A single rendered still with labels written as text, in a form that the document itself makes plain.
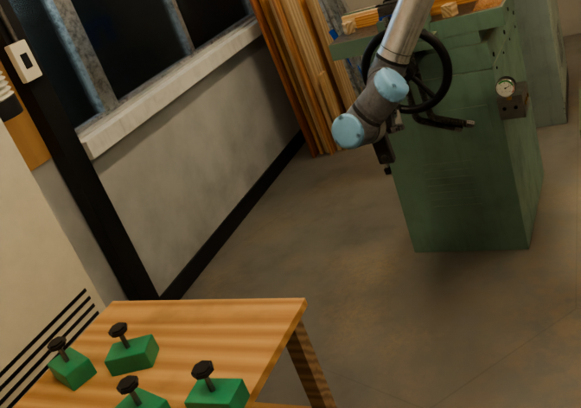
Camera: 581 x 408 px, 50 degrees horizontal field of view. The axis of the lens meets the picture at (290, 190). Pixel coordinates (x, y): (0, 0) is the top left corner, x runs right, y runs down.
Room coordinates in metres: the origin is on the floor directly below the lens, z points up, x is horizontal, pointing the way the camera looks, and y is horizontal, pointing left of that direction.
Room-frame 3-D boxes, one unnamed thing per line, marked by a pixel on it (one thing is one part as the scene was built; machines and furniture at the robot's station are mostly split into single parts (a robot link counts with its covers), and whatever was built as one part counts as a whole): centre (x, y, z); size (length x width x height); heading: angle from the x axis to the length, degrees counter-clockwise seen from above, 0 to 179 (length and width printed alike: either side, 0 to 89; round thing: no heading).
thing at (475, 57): (2.25, -0.73, 0.76); 0.57 x 0.45 x 0.09; 146
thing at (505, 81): (1.83, -0.75, 0.65); 0.06 x 0.04 x 0.08; 56
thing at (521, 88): (1.89, -0.80, 0.58); 0.12 x 0.08 x 0.08; 146
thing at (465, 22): (2.07, -0.58, 0.87); 0.61 x 0.30 x 0.06; 56
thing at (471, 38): (2.10, -0.62, 0.82); 0.40 x 0.21 x 0.04; 56
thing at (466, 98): (2.25, -0.72, 0.36); 0.58 x 0.45 x 0.71; 146
